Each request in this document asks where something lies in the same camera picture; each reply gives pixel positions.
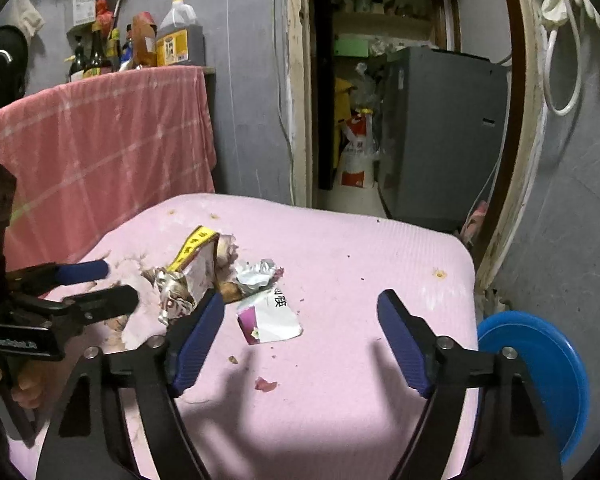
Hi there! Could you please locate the dark sauce bottle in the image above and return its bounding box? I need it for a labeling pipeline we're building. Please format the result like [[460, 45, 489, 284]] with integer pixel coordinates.
[[83, 22, 114, 78]]

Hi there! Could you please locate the yellow black packaging strip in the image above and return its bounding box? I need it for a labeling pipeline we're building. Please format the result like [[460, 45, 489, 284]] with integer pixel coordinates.
[[166, 226, 220, 272]]

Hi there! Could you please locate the green plastic box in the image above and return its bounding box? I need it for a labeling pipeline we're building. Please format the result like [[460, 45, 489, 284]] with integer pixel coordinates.
[[334, 37, 370, 58]]

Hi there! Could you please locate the pink floral table cloth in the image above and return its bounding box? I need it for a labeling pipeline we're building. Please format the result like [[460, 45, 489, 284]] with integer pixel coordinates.
[[90, 194, 477, 479]]

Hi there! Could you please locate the orange sauce bottle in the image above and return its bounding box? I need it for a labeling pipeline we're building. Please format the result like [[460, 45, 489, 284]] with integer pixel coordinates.
[[131, 11, 157, 67]]

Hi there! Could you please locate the purple peeled vegetable scrap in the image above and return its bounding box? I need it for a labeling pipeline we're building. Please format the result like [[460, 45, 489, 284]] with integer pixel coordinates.
[[215, 234, 238, 295]]

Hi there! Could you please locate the silver red crumpled wrapper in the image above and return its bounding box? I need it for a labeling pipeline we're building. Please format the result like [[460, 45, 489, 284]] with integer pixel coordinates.
[[154, 268, 197, 326]]

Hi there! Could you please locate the blue plastic bucket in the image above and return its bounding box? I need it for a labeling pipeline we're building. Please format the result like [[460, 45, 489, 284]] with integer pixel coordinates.
[[478, 311, 591, 462]]

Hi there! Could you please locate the left hand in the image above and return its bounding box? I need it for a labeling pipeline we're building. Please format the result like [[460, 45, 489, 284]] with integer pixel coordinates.
[[0, 361, 45, 410]]

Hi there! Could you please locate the pink checked cloth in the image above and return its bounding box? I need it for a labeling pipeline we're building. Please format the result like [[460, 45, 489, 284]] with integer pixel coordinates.
[[0, 66, 216, 269]]

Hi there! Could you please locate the crumpled silver foil wrapper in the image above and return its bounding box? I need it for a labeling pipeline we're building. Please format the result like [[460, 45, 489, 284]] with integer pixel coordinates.
[[233, 259, 284, 297]]

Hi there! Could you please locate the white purple torn wrapper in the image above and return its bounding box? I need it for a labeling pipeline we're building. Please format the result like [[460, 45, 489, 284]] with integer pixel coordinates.
[[236, 286, 303, 346]]

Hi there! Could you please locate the red white sack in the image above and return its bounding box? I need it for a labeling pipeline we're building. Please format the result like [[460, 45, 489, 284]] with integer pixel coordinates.
[[335, 108, 378, 188]]

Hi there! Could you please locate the large oil jug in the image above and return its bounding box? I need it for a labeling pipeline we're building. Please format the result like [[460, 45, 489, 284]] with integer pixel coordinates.
[[156, 0, 206, 66]]

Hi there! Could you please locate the grey refrigerator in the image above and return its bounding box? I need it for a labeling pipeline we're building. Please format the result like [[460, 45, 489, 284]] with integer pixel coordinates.
[[378, 47, 508, 233]]

